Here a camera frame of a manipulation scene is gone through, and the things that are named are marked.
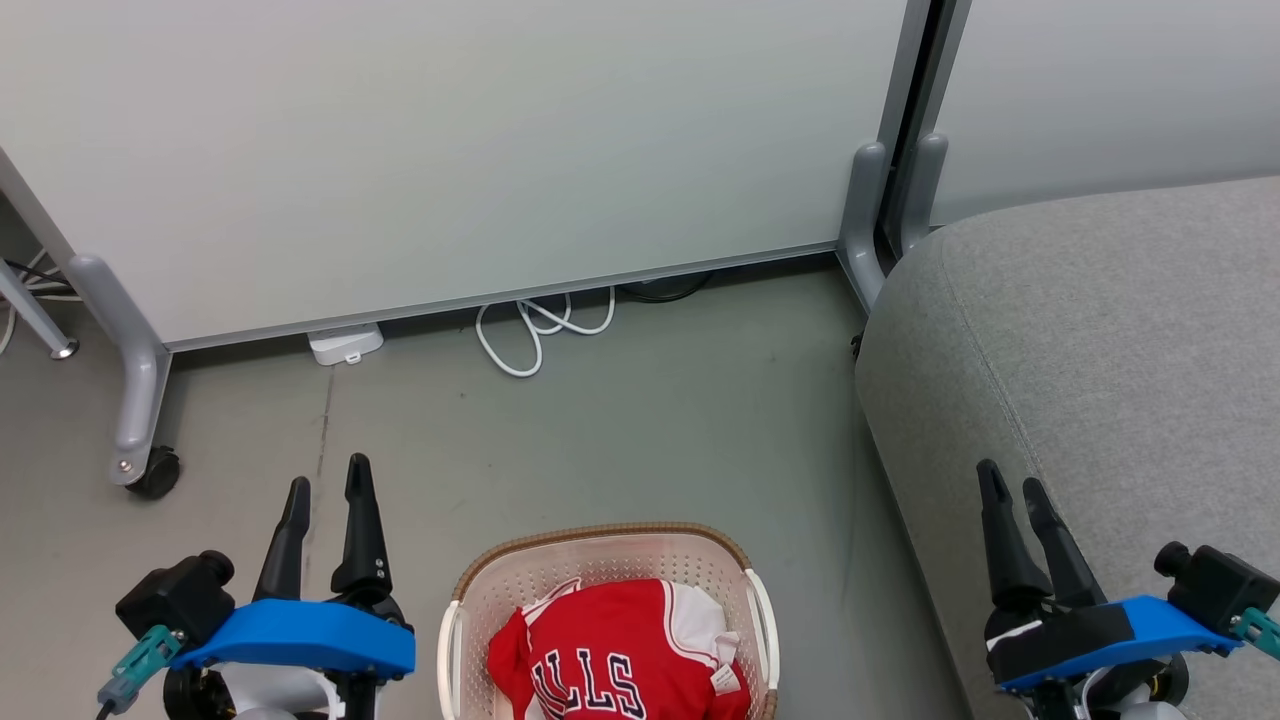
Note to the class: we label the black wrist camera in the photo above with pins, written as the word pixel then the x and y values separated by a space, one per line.
pixel 180 598
pixel 1220 585

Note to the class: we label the white power adapter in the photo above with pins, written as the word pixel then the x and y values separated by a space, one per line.
pixel 345 343

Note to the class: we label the grey fabric sofa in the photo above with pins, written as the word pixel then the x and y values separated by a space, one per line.
pixel 1100 350

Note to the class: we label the wide white partition panel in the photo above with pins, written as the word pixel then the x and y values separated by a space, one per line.
pixel 450 150

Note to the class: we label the black caster wheel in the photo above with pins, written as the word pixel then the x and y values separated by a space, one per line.
pixel 156 474

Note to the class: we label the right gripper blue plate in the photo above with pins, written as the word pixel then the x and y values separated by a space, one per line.
pixel 1090 640

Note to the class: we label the grey metal stand leg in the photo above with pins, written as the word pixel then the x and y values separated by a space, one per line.
pixel 35 318

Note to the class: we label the white perforated laundry basket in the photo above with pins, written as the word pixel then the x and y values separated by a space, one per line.
pixel 600 555

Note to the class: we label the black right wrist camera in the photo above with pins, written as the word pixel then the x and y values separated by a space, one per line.
pixel 1220 585

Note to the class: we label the grey partition foot with caster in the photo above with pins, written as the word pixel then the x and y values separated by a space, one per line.
pixel 140 380

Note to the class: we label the red Bulls basketball jersey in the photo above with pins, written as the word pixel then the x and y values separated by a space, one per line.
pixel 610 640

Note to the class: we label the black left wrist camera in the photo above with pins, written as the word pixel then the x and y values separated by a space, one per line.
pixel 180 598

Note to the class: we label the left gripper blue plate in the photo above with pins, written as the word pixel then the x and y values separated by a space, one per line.
pixel 300 635

